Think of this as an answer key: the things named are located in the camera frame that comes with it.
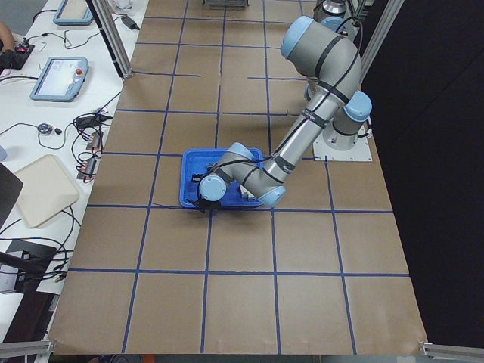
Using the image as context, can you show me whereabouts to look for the white circuit breaker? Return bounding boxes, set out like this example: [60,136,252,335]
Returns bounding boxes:
[238,185,256,202]

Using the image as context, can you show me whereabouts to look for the aluminium frame post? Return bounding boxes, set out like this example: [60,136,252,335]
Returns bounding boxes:
[86,0,132,79]

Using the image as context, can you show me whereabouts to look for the near blue teach pendant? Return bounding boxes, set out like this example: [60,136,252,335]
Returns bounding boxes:
[29,57,89,102]

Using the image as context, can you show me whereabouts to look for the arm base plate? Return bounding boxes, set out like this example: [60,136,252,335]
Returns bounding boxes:
[312,120,373,162]

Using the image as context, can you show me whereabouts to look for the far blue teach pendant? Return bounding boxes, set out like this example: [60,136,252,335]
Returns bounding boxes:
[53,0,93,26]

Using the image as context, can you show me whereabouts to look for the black power adapter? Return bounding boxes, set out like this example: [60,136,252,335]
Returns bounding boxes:
[121,16,140,30]

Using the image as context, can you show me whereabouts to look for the blue plastic tray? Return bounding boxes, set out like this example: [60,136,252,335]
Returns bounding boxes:
[179,148,262,209]

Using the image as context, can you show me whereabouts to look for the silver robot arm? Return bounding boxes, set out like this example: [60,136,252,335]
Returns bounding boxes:
[192,16,362,212]
[313,0,361,35]

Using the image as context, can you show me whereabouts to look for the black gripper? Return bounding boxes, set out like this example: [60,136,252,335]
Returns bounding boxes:
[191,163,219,210]

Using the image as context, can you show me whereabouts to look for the beige plastic tray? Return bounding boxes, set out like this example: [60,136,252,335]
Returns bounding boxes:
[14,154,79,228]

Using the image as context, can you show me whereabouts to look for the round silver puck device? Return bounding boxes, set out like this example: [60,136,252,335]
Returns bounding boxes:
[37,123,54,135]

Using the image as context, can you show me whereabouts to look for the blue teach pendant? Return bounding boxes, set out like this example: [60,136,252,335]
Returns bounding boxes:
[29,57,89,102]
[53,0,93,26]

